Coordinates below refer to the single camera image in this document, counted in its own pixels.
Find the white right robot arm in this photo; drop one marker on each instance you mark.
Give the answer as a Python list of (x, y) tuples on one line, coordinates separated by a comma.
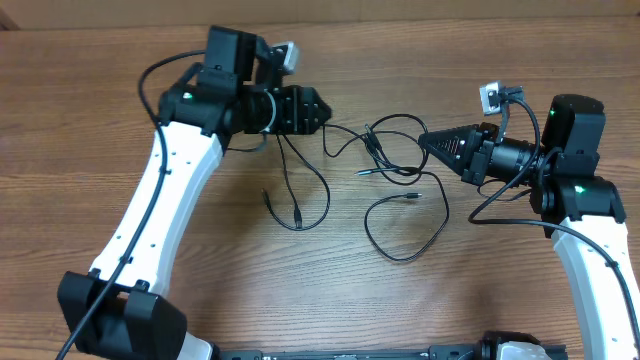
[(581, 212)]

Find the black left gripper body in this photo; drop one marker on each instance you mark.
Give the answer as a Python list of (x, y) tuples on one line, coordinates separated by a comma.
[(285, 112)]

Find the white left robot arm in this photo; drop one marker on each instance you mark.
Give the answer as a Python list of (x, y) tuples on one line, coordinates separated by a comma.
[(119, 308)]

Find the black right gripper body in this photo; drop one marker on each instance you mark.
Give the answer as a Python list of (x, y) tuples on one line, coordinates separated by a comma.
[(479, 156)]

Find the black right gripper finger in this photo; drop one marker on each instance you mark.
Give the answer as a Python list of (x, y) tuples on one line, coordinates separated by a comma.
[(443, 136), (451, 154)]

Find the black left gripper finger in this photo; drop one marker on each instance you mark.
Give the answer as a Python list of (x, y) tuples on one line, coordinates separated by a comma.
[(318, 104), (319, 119)]

